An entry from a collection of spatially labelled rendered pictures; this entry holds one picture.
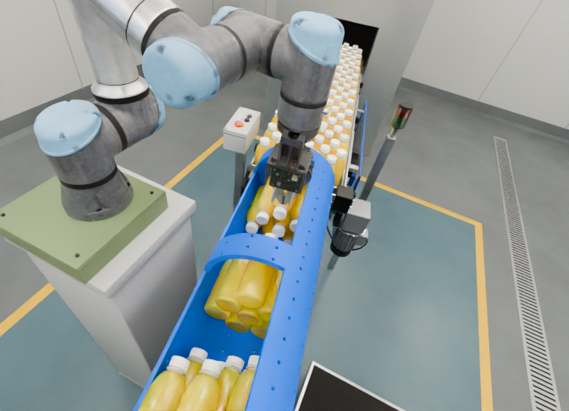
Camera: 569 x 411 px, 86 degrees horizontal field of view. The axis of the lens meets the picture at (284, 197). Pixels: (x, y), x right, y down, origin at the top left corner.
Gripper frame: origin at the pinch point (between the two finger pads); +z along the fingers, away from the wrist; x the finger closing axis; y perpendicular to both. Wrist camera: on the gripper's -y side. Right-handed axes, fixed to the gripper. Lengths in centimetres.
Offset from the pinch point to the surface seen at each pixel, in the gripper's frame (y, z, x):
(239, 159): -61, 44, -30
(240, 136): -53, 25, -27
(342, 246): -51, 72, 29
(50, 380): 28, 134, -90
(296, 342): 22.4, 16.4, 10.5
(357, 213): -52, 48, 29
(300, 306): 15.4, 15.2, 9.6
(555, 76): -404, 63, 267
